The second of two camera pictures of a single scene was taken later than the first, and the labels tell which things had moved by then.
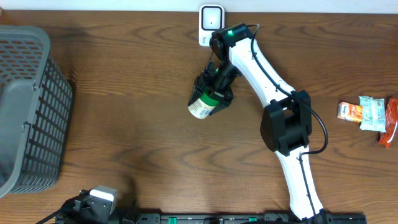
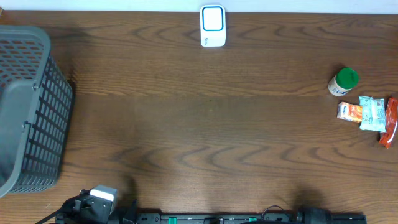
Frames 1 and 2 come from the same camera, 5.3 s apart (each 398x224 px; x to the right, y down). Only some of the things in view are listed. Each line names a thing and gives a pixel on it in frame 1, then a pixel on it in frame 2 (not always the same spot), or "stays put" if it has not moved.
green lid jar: (203, 107) → (345, 79)
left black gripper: (86, 192) stays put
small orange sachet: (350, 112) stays put
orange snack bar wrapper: (388, 136) stays put
